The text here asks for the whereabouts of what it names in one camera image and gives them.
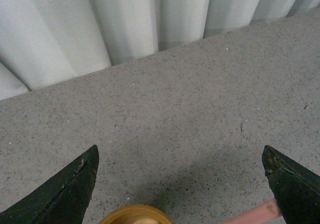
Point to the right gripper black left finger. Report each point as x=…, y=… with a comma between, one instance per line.
x=62, y=199

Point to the bamboo chopstick holder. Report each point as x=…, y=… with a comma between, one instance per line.
x=137, y=214

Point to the white pleated curtain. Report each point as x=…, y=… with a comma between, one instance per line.
x=44, y=42

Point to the pink chopstick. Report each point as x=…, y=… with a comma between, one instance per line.
x=260, y=214

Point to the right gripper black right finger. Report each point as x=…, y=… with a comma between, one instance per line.
x=296, y=189

